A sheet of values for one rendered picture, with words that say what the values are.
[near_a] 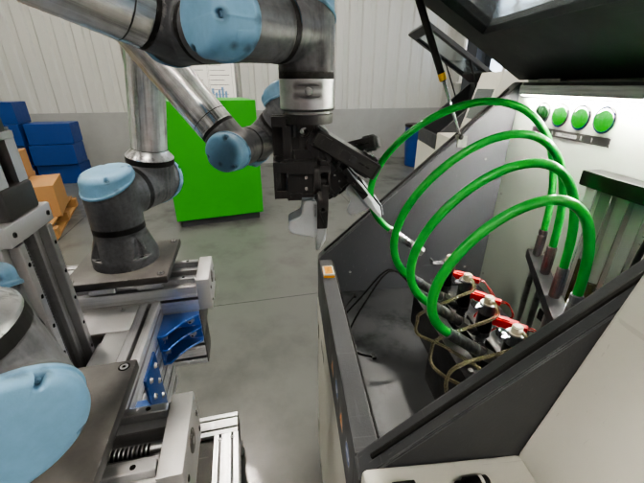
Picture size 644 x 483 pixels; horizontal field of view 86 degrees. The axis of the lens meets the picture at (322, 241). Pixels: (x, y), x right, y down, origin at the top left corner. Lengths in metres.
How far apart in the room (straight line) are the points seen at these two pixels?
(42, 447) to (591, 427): 0.54
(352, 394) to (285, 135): 0.45
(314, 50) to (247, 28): 0.10
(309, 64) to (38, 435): 0.45
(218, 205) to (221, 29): 3.67
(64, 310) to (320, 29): 0.68
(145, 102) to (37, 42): 6.80
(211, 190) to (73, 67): 4.14
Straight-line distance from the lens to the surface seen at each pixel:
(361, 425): 0.62
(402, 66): 7.80
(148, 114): 0.96
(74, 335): 0.88
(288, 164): 0.49
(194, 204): 4.01
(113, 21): 0.49
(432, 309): 0.52
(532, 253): 0.90
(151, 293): 0.97
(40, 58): 7.73
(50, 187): 4.62
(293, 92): 0.49
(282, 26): 0.44
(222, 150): 0.68
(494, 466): 0.60
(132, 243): 0.93
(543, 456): 0.59
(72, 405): 0.37
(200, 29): 0.42
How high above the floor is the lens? 1.44
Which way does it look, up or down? 24 degrees down
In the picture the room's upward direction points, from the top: straight up
